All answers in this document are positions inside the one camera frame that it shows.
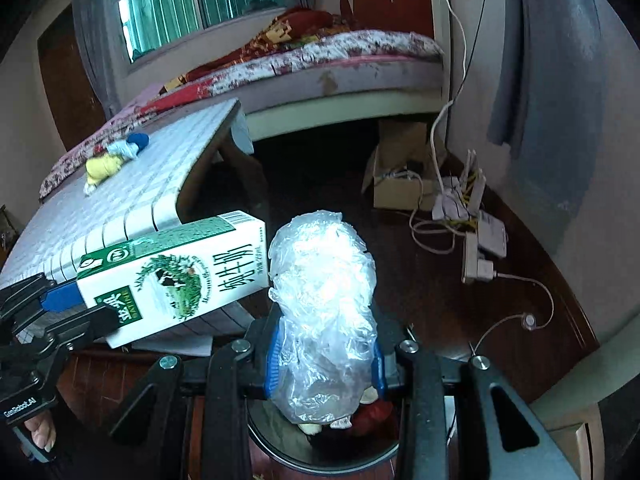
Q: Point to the bed with floral sheet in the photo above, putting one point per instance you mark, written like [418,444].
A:
[350,45]

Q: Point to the black bucket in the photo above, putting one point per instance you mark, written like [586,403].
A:
[280,452]

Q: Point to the window with green curtain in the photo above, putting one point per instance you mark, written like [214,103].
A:
[165,5]

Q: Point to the brown wooden door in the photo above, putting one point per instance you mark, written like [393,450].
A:
[65,90]

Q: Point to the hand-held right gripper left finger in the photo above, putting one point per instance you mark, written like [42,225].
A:
[272,370]

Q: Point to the yellow cloth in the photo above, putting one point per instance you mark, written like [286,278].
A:
[102,167]

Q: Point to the clear plastic bag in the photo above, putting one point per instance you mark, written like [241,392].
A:
[325,310]

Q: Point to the red plastic bag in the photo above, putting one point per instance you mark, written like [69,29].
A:
[372,412]

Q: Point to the person's left hand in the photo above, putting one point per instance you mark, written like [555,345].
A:
[42,432]

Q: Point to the cardboard box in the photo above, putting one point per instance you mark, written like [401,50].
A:
[395,192]

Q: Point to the white adapter box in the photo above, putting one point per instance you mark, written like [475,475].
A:
[492,235]

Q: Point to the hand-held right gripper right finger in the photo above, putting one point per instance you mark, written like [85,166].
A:
[381,375]

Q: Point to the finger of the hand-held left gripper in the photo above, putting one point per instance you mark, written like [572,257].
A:
[85,322]
[62,297]

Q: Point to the red patterned blanket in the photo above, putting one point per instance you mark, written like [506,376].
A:
[300,22]

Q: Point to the dark blue sock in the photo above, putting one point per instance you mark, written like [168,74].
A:
[139,141]

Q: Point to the red and white headboard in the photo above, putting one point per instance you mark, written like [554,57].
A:
[390,0]

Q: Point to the green and white milk carton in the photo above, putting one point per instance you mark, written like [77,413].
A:
[175,280]

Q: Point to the table with checked cloth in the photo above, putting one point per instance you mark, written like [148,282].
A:
[165,160]

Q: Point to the light blue face mask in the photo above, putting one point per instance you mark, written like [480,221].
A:
[122,149]

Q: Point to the white power strip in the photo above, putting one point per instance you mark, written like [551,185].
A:
[472,260]

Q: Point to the blue-grey patterned curtain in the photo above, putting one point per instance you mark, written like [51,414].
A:
[550,60]

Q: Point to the pink sheet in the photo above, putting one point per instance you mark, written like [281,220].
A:
[140,102]

